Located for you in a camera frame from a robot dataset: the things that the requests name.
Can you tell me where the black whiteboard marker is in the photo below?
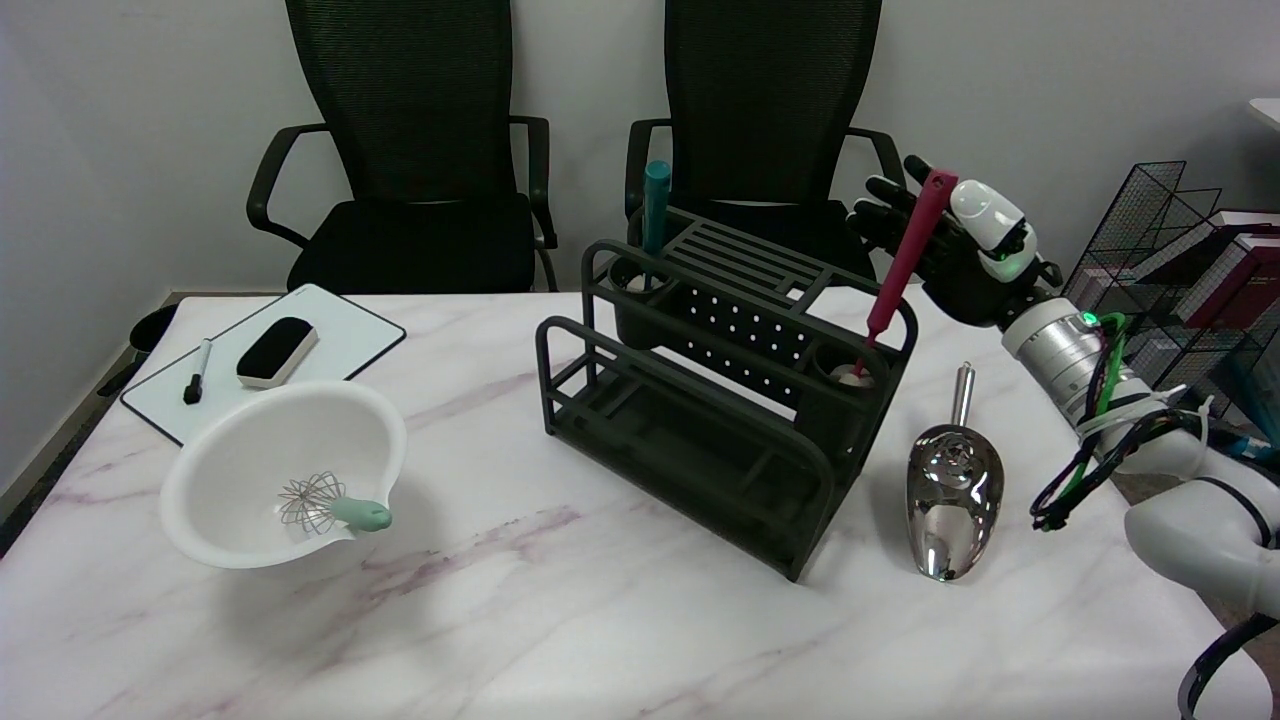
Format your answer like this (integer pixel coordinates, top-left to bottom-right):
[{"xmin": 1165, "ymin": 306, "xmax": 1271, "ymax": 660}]
[{"xmin": 183, "ymin": 338, "xmax": 214, "ymax": 406}]

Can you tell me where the teal handled brush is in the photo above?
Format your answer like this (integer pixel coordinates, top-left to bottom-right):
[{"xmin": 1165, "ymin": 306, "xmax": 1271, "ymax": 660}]
[{"xmin": 643, "ymin": 160, "xmax": 673, "ymax": 291}]

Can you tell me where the shiny metal scoop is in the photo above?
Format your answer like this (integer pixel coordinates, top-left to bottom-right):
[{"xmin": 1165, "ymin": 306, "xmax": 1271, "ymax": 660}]
[{"xmin": 906, "ymin": 362, "xmax": 1005, "ymax": 582}]

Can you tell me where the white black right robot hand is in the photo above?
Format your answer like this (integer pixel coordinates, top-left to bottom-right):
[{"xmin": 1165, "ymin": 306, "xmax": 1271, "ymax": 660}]
[{"xmin": 848, "ymin": 155, "xmax": 1063, "ymax": 329}]

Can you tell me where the small white whiteboard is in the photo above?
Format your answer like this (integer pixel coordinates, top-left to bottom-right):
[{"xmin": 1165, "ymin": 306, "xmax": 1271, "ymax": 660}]
[{"xmin": 120, "ymin": 283, "xmax": 407, "ymax": 447}]

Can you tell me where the black round floor object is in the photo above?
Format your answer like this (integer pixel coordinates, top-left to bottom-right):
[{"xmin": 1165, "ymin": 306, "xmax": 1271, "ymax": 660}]
[{"xmin": 128, "ymin": 303, "xmax": 179, "ymax": 353}]

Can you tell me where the pink sponge bottle brush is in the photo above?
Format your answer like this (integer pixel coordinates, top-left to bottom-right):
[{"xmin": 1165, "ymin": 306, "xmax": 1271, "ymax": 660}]
[{"xmin": 838, "ymin": 168, "xmax": 959, "ymax": 389}]

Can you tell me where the white book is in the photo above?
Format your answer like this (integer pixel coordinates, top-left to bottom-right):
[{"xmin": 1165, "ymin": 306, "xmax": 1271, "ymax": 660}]
[{"xmin": 1120, "ymin": 320, "xmax": 1226, "ymax": 401}]

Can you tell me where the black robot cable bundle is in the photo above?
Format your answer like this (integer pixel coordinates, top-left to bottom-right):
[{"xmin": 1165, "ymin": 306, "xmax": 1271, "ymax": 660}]
[{"xmin": 1032, "ymin": 400, "xmax": 1201, "ymax": 532}]

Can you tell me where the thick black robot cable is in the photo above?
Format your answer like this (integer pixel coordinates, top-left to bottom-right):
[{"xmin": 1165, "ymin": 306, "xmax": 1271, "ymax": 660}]
[{"xmin": 1178, "ymin": 612, "xmax": 1280, "ymax": 720}]

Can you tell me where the black wire mesh file rack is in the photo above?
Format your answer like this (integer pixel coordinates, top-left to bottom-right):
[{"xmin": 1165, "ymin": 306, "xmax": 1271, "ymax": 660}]
[{"xmin": 1040, "ymin": 160, "xmax": 1280, "ymax": 449}]

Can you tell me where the black mesh office chair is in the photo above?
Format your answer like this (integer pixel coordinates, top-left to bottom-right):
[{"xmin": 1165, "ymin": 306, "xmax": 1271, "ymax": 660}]
[
  {"xmin": 625, "ymin": 0, "xmax": 913, "ymax": 291},
  {"xmin": 246, "ymin": 0, "xmax": 559, "ymax": 294}
]

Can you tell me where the black metal dish rack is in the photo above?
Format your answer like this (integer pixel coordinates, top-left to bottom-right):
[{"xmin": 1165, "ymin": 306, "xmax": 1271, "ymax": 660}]
[{"xmin": 536, "ymin": 205, "xmax": 919, "ymax": 583}]

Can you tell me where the green robot cable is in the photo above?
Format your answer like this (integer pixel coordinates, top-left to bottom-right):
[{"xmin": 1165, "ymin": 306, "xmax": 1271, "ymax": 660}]
[{"xmin": 1040, "ymin": 312, "xmax": 1129, "ymax": 527}]

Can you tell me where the black white board eraser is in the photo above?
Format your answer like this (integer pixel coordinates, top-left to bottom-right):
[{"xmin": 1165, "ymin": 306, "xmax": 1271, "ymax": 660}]
[{"xmin": 236, "ymin": 317, "xmax": 319, "ymax": 390}]

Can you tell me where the white plastic mixing bowl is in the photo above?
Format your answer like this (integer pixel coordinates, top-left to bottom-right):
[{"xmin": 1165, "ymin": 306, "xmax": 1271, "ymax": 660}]
[{"xmin": 160, "ymin": 380, "xmax": 409, "ymax": 571}]

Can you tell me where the maroon book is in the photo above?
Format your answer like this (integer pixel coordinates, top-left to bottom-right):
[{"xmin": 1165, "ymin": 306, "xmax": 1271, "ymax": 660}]
[{"xmin": 1175, "ymin": 228, "xmax": 1280, "ymax": 331}]

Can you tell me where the green handled wire whisk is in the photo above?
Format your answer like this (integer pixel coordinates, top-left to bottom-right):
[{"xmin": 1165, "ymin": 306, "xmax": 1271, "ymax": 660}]
[{"xmin": 278, "ymin": 472, "xmax": 393, "ymax": 536}]

